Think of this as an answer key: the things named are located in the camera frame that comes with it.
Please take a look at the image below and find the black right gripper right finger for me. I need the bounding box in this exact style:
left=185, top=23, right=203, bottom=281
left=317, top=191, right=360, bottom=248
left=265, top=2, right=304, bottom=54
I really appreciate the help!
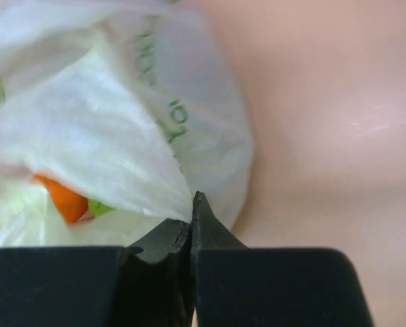
left=191, top=192, right=373, bottom=326

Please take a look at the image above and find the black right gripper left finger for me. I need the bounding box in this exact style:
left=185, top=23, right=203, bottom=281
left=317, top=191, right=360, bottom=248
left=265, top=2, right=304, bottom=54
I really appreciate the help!
left=0, top=219, right=193, bottom=326

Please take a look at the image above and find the orange persimmon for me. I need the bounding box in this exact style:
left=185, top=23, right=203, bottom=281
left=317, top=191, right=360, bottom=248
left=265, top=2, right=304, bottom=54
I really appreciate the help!
left=33, top=174, right=89, bottom=223

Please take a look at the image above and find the translucent green plastic bag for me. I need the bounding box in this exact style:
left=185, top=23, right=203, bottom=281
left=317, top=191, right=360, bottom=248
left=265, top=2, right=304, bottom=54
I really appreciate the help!
left=0, top=1, right=253, bottom=247

